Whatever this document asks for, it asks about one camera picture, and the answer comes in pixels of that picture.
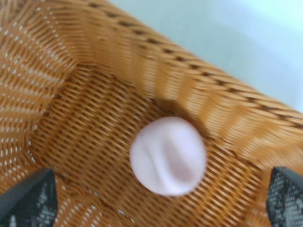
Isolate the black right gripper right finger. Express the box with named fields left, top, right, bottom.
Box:
left=266, top=166, right=303, bottom=227

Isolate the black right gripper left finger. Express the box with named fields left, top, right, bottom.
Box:
left=0, top=168, right=58, bottom=227

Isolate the orange woven wicker basket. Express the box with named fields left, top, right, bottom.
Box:
left=0, top=0, right=303, bottom=227

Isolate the pink peach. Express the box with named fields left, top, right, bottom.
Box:
left=129, top=117, right=207, bottom=196

